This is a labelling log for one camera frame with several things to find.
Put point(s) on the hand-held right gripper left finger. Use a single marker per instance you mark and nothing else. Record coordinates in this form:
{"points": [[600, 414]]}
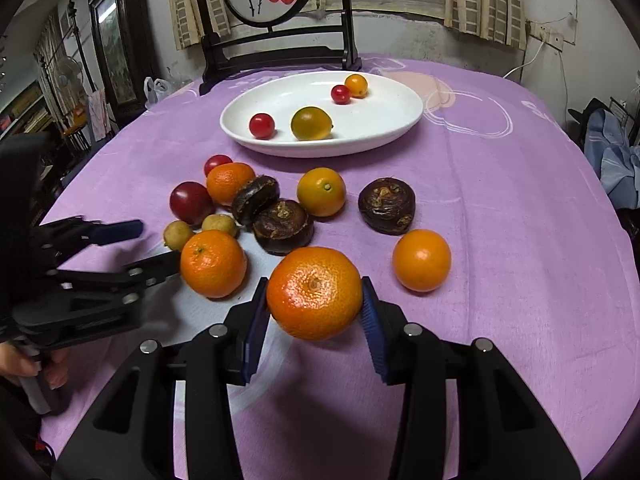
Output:
{"points": [[254, 332]]}

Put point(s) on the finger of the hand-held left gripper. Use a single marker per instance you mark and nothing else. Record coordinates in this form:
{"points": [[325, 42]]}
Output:
{"points": [[155, 267], [117, 231]]}

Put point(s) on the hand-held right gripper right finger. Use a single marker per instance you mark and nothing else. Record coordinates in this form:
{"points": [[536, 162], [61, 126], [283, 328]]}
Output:
{"points": [[372, 332]]}

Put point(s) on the medium orange tangerine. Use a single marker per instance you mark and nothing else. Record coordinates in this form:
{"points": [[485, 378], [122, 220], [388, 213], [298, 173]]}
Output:
{"points": [[213, 263]]}

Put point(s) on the large orange tangerine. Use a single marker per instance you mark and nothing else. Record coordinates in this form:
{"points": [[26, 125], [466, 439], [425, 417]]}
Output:
{"points": [[314, 292]]}

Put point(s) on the white oval plate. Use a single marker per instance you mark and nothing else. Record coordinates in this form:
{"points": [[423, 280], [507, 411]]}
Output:
{"points": [[380, 110]]}

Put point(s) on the person's left hand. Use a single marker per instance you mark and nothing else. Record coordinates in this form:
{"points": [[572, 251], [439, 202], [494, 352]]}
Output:
{"points": [[20, 362]]}

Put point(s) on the tan longan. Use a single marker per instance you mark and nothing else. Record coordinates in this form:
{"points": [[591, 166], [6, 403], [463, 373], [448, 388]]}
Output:
{"points": [[177, 235], [219, 223]]}

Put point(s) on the dark red plum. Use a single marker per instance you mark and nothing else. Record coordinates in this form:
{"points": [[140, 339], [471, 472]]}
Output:
{"points": [[191, 203]]}

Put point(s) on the bookshelf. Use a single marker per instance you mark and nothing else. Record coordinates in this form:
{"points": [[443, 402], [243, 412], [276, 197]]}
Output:
{"points": [[25, 110]]}

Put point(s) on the smooth round orange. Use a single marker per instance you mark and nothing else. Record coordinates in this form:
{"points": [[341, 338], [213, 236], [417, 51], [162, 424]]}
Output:
{"points": [[421, 260]]}

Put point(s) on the pink hanging towel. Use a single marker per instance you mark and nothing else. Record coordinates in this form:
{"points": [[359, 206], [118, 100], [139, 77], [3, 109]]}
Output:
{"points": [[97, 112]]}

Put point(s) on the dark brown water chestnut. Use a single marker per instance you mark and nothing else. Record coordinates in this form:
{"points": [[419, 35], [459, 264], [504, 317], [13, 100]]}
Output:
{"points": [[386, 206], [283, 229], [254, 199]]}

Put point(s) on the small orange tangerine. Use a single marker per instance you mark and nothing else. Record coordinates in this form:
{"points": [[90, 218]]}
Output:
{"points": [[227, 182]]}

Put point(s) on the white standing fan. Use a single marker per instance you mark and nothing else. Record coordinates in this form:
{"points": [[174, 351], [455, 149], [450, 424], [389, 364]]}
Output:
{"points": [[67, 74]]}

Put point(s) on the white plastic bag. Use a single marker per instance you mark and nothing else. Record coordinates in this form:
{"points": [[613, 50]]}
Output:
{"points": [[157, 91]]}

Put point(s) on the yellow-orange citrus with green stem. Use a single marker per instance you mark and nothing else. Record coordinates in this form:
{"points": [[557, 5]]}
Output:
{"points": [[321, 192]]}

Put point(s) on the purple printed tablecloth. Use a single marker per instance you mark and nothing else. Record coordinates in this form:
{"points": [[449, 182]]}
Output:
{"points": [[500, 240]]}

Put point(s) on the dark wooden framed cabinet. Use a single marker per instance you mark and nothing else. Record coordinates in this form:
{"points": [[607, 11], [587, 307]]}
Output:
{"points": [[117, 50]]}

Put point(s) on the green-yellow kumquat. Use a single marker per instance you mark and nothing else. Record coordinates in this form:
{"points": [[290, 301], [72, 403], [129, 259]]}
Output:
{"points": [[311, 123]]}

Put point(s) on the beige checked curtain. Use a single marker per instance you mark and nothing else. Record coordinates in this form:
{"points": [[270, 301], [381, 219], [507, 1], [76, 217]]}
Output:
{"points": [[482, 0], [192, 5]]}

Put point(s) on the small red cherry tomato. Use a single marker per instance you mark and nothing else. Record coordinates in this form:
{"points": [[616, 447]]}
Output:
{"points": [[341, 94]]}

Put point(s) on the small orange kumquat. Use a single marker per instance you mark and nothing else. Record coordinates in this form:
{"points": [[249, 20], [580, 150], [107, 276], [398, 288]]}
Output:
{"points": [[357, 85]]}

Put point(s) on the blue clothes pile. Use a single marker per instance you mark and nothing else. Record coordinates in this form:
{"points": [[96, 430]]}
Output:
{"points": [[612, 155]]}

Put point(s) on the white wall socket box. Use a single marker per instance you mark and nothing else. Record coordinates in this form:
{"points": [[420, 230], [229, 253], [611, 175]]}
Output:
{"points": [[552, 35]]}

